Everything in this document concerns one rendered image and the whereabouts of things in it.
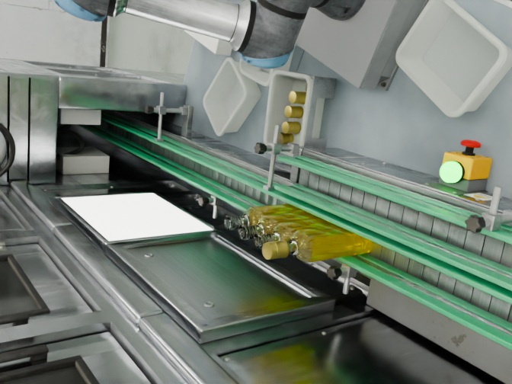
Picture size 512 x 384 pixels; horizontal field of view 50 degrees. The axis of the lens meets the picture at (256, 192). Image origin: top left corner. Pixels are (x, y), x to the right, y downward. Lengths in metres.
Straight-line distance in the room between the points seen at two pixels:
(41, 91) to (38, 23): 2.85
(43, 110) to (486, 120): 1.39
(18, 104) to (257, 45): 0.97
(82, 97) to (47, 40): 2.83
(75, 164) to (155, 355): 1.30
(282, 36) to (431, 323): 0.69
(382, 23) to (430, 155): 0.31
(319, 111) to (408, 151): 0.29
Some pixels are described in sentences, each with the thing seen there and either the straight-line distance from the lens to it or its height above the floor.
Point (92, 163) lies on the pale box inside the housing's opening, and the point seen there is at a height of 1.07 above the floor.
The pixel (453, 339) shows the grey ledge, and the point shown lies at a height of 0.88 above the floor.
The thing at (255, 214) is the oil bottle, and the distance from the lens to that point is 1.25.
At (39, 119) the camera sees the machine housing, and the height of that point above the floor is 1.30.
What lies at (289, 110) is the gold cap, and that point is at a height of 0.81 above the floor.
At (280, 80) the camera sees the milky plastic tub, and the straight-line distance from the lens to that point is 1.61.
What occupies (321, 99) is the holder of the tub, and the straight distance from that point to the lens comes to 1.51.
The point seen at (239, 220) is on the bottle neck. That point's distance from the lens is 1.24.
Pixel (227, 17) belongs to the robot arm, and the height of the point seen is 1.14.
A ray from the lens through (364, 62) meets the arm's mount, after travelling 1.32.
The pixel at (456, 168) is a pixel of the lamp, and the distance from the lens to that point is 1.17.
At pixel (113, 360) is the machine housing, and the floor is 1.47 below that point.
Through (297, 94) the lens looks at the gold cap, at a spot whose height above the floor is 0.81.
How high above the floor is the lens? 1.81
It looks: 36 degrees down
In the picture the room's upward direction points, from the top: 94 degrees counter-clockwise
